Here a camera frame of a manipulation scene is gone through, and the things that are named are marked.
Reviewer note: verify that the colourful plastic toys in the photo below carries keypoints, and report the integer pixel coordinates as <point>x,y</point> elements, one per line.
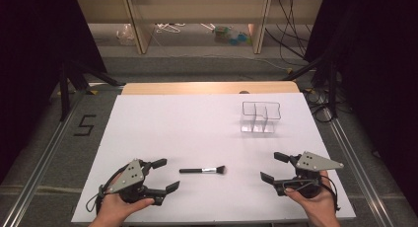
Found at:
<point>230,36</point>

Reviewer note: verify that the wooden shelf unit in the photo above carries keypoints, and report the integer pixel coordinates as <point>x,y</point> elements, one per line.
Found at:
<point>141,29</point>

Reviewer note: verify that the black tripod stand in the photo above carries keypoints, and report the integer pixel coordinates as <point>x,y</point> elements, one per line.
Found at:
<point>333,85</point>
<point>64,95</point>

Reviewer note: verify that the metal floor rail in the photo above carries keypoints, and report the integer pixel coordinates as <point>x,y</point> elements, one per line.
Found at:
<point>42,158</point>
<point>358,167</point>

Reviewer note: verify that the clear plastic bag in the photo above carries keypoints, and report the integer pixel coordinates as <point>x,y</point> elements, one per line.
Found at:
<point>125,34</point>

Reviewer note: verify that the black curtain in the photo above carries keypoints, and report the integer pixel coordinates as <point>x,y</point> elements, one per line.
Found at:
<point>26,56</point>
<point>378,56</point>

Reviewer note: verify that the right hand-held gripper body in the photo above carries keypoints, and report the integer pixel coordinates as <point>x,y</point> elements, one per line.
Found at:
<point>312,163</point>

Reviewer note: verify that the black makeup brush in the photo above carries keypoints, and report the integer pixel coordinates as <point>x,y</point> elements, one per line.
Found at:
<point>197,170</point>

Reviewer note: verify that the person's right hand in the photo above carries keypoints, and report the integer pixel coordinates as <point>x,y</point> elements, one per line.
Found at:
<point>320,209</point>

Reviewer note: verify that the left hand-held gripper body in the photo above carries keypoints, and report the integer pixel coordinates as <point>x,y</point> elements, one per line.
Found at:
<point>129,176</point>

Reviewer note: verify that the white table sheet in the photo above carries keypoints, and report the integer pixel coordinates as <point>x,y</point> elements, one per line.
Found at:
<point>197,135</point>

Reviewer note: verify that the person's left hand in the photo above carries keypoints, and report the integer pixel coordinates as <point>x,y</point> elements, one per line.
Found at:
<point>113,210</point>

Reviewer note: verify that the wooden table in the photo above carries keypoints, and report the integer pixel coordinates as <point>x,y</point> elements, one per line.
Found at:
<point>197,88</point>

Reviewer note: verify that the white clothes hanger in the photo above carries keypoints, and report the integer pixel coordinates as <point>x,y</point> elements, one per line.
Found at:
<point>167,28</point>

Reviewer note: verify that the clear acrylic divided organizer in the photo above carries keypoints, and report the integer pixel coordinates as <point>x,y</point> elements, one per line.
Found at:
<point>258,121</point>

